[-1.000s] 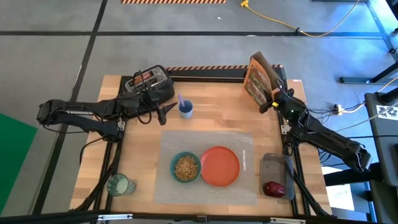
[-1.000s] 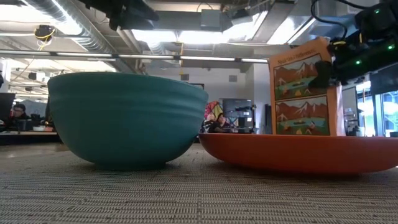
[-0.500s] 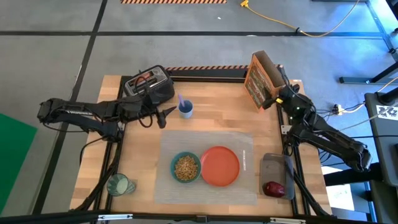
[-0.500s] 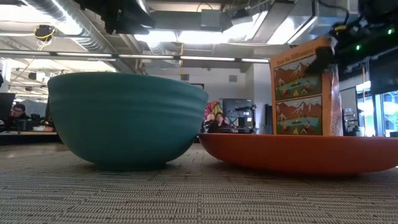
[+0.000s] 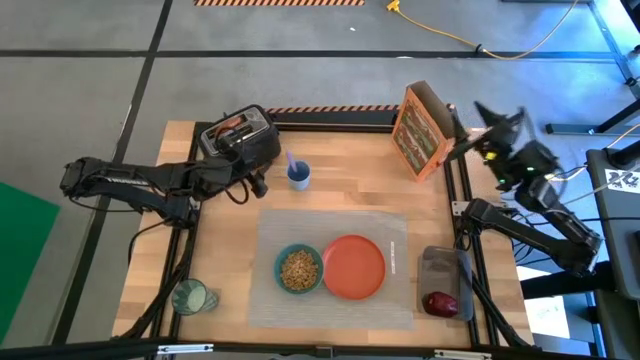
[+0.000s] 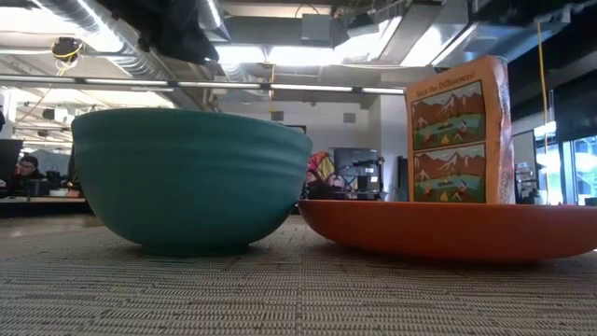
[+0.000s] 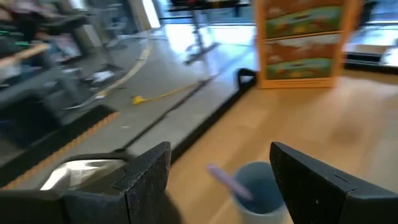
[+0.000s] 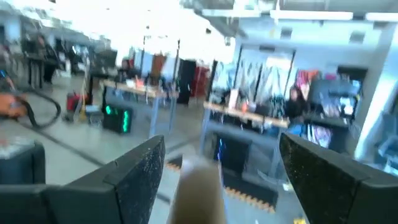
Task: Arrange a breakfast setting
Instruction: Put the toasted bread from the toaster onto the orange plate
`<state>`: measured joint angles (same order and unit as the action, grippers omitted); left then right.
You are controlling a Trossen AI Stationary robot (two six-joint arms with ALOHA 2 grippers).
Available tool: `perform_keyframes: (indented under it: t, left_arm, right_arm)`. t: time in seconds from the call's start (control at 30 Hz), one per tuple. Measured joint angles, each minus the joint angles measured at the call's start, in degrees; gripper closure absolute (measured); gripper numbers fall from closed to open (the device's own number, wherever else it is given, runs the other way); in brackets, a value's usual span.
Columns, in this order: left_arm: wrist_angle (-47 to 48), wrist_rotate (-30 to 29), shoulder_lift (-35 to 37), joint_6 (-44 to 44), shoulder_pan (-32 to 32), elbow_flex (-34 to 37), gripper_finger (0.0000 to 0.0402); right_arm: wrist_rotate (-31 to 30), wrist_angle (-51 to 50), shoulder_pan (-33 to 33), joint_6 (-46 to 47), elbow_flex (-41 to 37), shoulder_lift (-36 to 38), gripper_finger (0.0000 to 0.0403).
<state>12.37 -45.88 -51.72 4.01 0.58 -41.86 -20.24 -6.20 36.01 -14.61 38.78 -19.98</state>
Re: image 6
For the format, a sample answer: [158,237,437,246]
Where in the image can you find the black background machine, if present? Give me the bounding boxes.
[333,147,386,201]

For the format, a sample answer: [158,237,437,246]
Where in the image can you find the orange Cheerios cereal box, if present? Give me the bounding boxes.
[403,55,517,205]

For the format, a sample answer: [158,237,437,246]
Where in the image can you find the long ceiling light bar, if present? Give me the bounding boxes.
[0,74,405,95]

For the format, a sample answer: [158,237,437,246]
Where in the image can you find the colourful patchwork quilt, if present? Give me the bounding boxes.
[305,150,347,201]

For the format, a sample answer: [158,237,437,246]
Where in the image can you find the yellow hanging cable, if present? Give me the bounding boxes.
[535,21,551,204]

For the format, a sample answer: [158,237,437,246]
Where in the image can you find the person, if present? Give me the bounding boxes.
[13,155,49,190]

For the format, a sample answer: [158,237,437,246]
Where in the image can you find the silver ceiling air duct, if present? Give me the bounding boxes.
[36,0,209,111]

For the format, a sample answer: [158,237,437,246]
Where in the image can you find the yellow black ceiling cord reel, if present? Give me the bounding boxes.
[50,36,84,64]

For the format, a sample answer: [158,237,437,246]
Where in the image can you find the background desk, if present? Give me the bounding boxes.
[0,195,90,218]

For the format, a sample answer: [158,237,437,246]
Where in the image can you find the grey ceiling box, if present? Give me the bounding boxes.
[300,13,334,47]

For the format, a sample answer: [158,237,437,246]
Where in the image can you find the teal bowl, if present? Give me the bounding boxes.
[70,107,313,257]

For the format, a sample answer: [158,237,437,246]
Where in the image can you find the grey woven placemat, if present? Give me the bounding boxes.
[0,217,597,336]

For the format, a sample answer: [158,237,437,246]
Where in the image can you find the glass doors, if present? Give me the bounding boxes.
[534,120,597,206]

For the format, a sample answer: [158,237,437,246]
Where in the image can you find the dark computer monitor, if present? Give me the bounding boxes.
[0,138,23,184]

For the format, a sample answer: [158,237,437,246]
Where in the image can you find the orange plate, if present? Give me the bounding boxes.
[298,199,597,263]

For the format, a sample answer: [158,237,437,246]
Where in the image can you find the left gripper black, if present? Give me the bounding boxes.
[97,0,220,65]

